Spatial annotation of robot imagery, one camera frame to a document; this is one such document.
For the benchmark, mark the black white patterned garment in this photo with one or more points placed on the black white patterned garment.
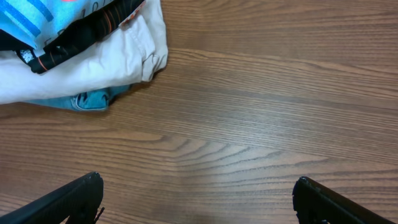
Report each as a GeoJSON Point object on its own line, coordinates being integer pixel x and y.
{"type": "Point", "coordinates": [80, 35]}

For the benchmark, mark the beige folded garment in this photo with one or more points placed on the beige folded garment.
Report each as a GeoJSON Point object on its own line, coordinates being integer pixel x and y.
{"type": "Point", "coordinates": [131, 54]}

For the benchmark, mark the blue denim garment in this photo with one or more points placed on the blue denim garment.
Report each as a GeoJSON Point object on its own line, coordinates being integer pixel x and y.
{"type": "Point", "coordinates": [96, 100]}

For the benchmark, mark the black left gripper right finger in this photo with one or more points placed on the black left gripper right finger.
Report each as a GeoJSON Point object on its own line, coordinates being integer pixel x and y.
{"type": "Point", "coordinates": [316, 204]}

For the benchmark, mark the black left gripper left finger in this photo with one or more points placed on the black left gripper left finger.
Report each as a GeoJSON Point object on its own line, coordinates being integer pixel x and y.
{"type": "Point", "coordinates": [77, 202]}

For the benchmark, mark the light blue t-shirt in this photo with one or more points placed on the light blue t-shirt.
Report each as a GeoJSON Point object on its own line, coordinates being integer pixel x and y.
{"type": "Point", "coordinates": [37, 22]}

